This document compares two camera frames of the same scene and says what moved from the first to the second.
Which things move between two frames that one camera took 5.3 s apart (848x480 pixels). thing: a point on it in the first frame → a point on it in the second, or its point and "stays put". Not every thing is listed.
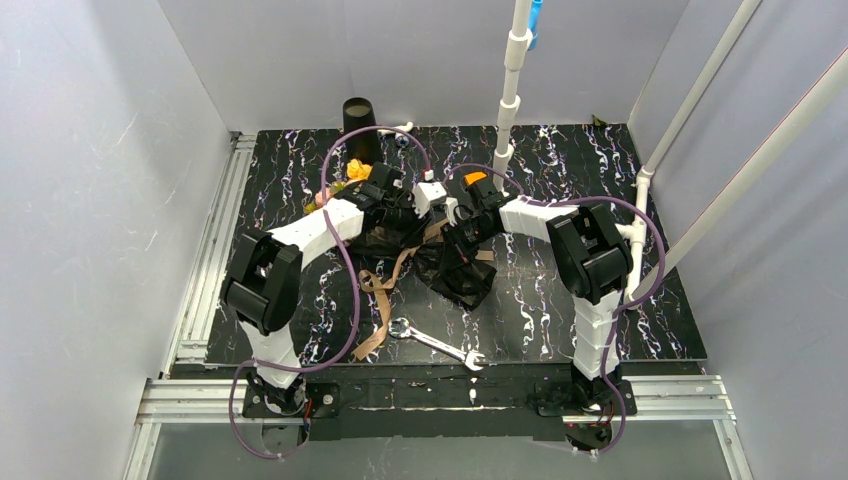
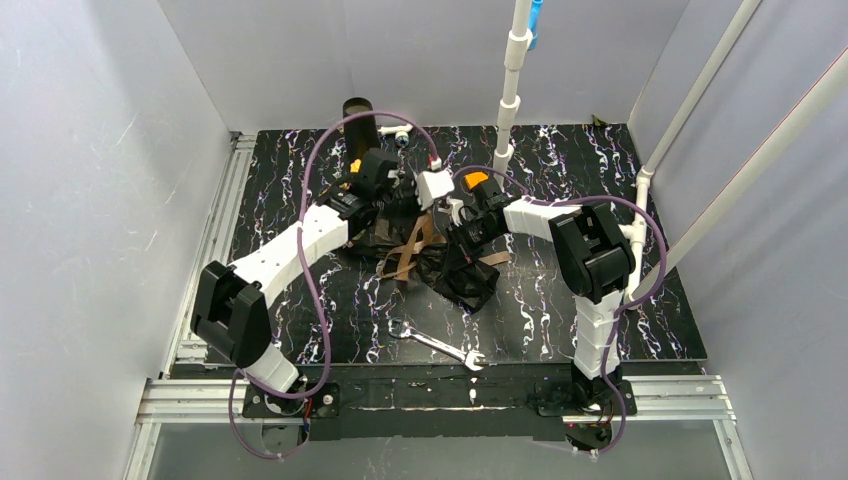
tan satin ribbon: x=380 y=287 → x=421 y=243
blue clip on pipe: x=534 y=21 stays put
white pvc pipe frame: x=519 y=48 stays put
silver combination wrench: x=400 y=328 stays put
